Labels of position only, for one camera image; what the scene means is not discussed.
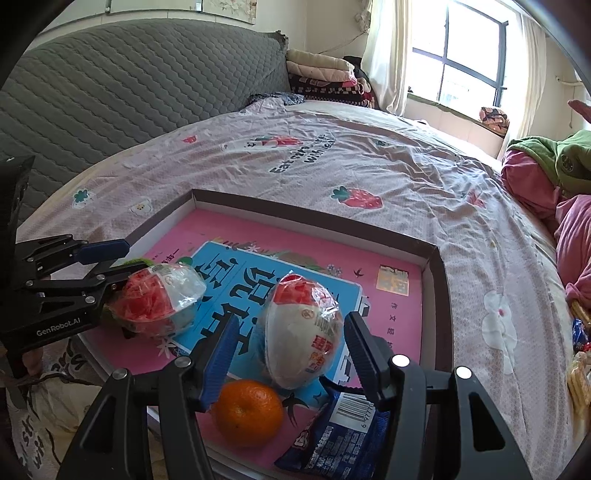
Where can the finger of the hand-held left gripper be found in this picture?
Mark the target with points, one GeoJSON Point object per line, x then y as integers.
{"type": "Point", "coordinates": [104, 251]}
{"type": "Point", "coordinates": [99, 279]}

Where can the white egg toy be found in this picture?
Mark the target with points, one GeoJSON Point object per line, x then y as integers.
{"type": "Point", "coordinates": [295, 332]}

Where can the orange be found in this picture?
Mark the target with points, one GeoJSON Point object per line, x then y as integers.
{"type": "Point", "coordinates": [247, 413]}

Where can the person's left hand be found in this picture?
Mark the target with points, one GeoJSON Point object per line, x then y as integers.
{"type": "Point", "coordinates": [33, 362]}

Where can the cream folded blanket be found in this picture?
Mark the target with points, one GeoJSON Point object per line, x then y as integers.
{"type": "Point", "coordinates": [318, 61]}

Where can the small blue snack wrapper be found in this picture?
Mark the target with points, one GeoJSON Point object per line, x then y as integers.
{"type": "Point", "coordinates": [580, 334]}

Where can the shallow grey cardboard box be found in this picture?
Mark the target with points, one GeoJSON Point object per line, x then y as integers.
{"type": "Point", "coordinates": [441, 300]}

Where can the blue snack packet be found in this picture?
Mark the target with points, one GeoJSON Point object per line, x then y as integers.
{"type": "Point", "coordinates": [332, 443]}

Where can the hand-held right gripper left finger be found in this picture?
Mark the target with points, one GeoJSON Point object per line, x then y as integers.
{"type": "Point", "coordinates": [221, 360]}

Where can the yellow biscuit packet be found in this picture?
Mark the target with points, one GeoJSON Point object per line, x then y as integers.
{"type": "Point", "coordinates": [581, 385]}

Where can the dark framed window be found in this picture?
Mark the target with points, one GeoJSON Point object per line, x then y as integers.
{"type": "Point", "coordinates": [461, 50]}

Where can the dark patterned cloth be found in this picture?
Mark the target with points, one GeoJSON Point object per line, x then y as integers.
{"type": "Point", "coordinates": [272, 98]}

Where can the grey quilted headboard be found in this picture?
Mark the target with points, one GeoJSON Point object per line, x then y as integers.
{"type": "Point", "coordinates": [138, 92]}

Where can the large pink quilted cushion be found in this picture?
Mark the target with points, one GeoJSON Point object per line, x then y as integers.
{"type": "Point", "coordinates": [581, 110]}

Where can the green garment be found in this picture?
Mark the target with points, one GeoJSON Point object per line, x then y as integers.
{"type": "Point", "coordinates": [554, 157]}

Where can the pink folded blanket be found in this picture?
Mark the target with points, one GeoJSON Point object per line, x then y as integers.
{"type": "Point", "coordinates": [318, 74]}

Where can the red egg toy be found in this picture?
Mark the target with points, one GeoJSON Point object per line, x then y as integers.
{"type": "Point", "coordinates": [147, 300]}

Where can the pink patterned folded cloth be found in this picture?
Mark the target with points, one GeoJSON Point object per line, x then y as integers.
{"type": "Point", "coordinates": [494, 118]}

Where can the white curtain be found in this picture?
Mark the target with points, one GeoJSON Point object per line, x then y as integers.
{"type": "Point", "coordinates": [528, 78]}
{"type": "Point", "coordinates": [385, 55]}

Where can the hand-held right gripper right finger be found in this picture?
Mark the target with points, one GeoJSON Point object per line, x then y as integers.
{"type": "Point", "coordinates": [364, 355]}

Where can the dark checkered folded blanket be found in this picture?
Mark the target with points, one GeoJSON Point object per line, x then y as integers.
{"type": "Point", "coordinates": [332, 90]}

